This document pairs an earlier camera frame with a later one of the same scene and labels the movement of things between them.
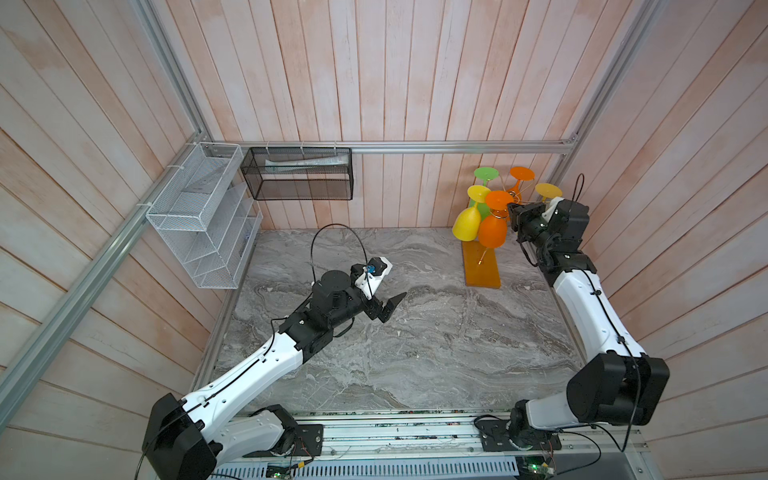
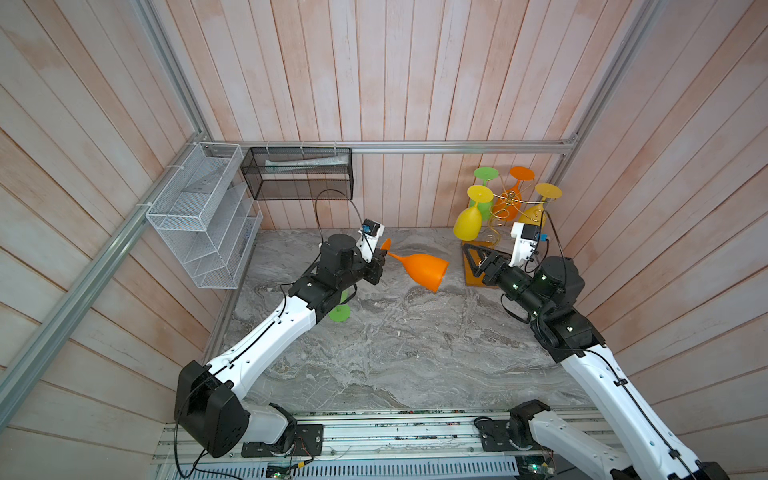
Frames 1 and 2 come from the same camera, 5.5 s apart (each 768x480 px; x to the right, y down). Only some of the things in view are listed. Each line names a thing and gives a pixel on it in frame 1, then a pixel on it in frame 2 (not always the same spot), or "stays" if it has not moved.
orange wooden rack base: (480, 266) stays
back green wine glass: (485, 174) stays
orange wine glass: (492, 229) -> (426, 270)
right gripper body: (528, 226) -> (514, 284)
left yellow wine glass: (466, 226) stays
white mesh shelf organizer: (209, 213) stays
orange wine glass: (521, 174) stays
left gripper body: (370, 307) -> (360, 269)
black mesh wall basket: (299, 173) stays
